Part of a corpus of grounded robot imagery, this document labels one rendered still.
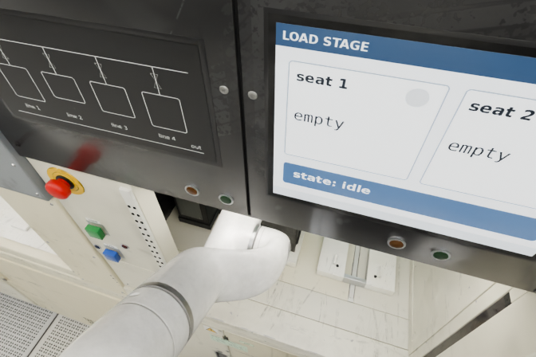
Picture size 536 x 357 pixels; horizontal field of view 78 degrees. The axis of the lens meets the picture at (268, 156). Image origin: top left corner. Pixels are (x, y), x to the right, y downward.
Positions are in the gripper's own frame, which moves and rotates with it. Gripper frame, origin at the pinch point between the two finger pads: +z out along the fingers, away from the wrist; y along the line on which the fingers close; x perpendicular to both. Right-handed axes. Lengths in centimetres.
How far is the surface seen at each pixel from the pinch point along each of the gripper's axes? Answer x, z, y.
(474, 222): 29, -30, 31
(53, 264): -37, -30, -58
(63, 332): -121, -36, -95
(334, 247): -31.1, -2.2, 20.9
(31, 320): -121, -36, -114
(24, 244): -36, -27, -71
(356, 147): 36, -30, 18
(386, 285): -31.1, -9.3, 36.1
